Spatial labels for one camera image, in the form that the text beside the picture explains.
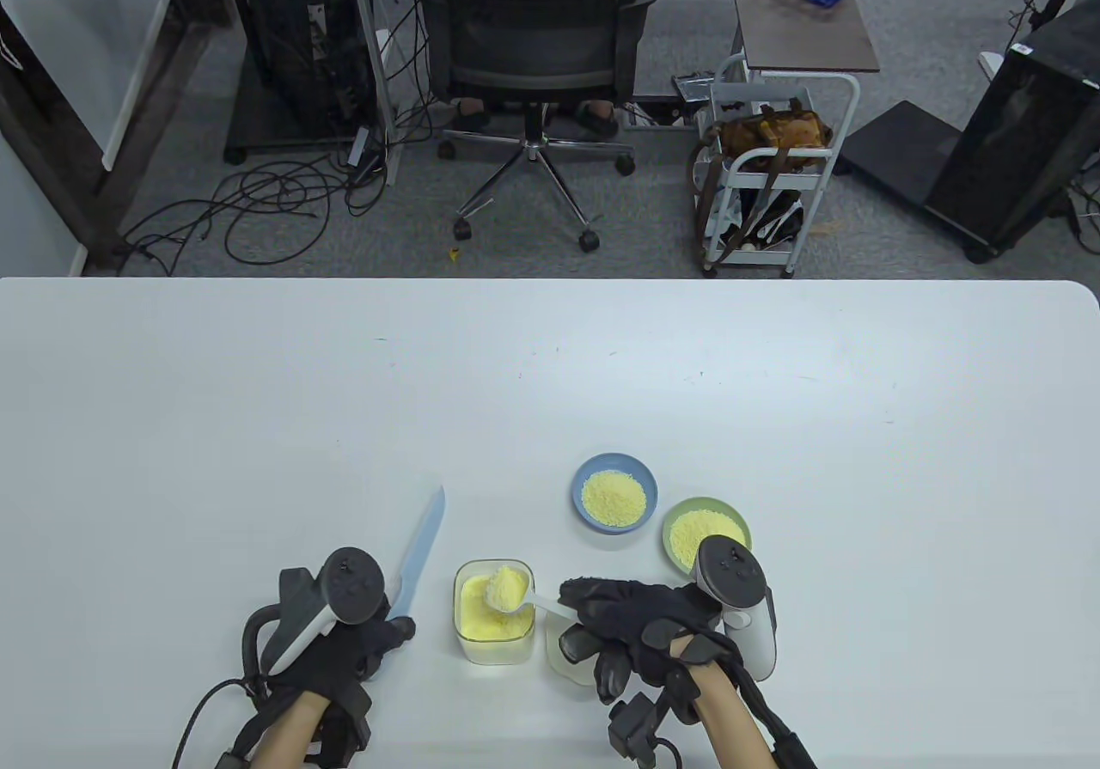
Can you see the person's left hand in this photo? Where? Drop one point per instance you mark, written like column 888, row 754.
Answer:
column 344, row 662

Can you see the person's right fingers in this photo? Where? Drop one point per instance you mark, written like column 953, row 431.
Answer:
column 593, row 601

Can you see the black office chair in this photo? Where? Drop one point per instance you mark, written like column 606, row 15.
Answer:
column 533, row 30

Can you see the yellow grains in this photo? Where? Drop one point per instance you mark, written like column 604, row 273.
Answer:
column 614, row 496
column 483, row 619
column 687, row 537

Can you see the black flat platform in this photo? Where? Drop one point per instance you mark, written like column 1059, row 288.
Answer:
column 898, row 146

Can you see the clear container lid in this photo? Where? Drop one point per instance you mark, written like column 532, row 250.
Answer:
column 569, row 664

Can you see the white rolling cart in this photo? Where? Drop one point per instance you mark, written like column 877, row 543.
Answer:
column 846, row 116

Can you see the person's right hand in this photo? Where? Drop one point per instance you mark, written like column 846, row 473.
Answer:
column 640, row 619

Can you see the person's left fingers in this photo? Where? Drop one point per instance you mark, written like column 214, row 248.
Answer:
column 388, row 636

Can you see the white desk leg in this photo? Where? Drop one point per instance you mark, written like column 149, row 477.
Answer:
column 371, row 47

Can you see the black and white bag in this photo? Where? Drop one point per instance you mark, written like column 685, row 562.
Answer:
column 773, row 221

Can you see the brown bag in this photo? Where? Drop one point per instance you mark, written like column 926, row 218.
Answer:
column 773, row 131

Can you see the blue knife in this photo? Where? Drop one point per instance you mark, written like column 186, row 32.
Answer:
column 421, row 550

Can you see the white and black glove controller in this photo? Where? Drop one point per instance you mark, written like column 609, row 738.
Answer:
column 730, row 576
column 344, row 588

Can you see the large black computer case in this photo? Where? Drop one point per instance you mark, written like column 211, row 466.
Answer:
column 1023, row 125

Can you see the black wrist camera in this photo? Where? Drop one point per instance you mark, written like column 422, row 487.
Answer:
column 634, row 722
column 342, row 733

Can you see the green bowl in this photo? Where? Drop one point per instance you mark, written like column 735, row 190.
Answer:
column 687, row 507

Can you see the white plastic spoon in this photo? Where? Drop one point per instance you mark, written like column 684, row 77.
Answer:
column 516, row 595

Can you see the blue bowl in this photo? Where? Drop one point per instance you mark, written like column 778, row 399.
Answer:
column 593, row 464

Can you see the person's right forearm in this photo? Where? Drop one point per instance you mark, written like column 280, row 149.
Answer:
column 735, row 717

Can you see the person's left forearm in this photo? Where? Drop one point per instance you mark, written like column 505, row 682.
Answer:
column 288, row 735

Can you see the clear square container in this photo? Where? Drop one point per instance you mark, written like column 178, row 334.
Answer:
column 494, row 631

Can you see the brown top side table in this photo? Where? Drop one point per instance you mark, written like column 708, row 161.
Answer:
column 803, row 30

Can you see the dark wooden desk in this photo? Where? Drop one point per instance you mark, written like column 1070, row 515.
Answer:
column 51, row 142

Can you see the black computer tower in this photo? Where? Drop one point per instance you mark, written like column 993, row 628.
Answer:
column 301, row 39

